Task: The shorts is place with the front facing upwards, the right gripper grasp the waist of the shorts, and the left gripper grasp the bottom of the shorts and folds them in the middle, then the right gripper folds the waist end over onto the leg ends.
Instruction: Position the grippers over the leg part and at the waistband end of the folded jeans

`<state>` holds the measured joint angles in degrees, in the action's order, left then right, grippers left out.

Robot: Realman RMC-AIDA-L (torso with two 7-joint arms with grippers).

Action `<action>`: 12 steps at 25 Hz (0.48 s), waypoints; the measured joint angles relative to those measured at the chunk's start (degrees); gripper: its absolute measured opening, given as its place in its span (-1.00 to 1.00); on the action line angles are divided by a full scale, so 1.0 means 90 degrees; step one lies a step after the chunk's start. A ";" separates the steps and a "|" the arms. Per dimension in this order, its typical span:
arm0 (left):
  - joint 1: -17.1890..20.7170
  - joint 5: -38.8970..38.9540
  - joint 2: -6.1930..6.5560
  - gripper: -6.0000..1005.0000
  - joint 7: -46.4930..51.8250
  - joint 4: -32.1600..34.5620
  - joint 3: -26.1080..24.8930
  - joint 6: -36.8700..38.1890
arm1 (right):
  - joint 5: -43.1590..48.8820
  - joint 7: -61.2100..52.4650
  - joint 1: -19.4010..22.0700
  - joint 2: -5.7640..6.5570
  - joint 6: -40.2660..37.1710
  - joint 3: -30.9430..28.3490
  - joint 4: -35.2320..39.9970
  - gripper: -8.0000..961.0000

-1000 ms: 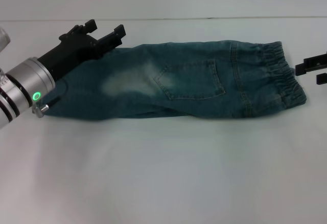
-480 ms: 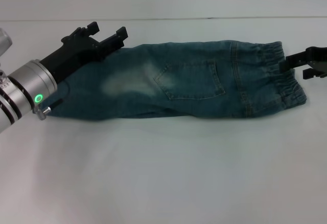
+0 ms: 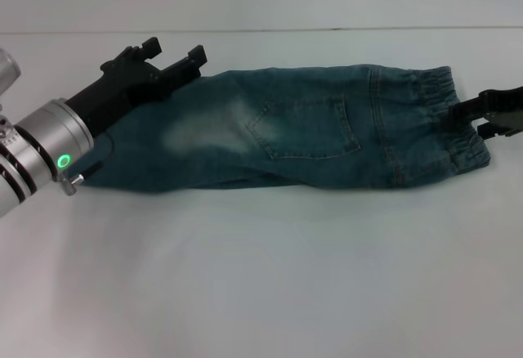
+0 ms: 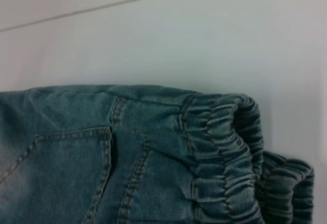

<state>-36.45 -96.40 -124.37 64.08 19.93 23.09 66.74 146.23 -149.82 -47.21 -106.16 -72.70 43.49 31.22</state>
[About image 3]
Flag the blue denim shorts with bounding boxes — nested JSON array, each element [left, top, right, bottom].
[[79, 63, 491, 191]]

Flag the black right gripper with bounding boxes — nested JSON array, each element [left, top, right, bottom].
[[446, 84, 523, 139]]

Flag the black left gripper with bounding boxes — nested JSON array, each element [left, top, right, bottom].
[[64, 36, 208, 138]]

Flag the silver cable connector plug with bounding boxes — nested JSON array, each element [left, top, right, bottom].
[[60, 162, 103, 198]]

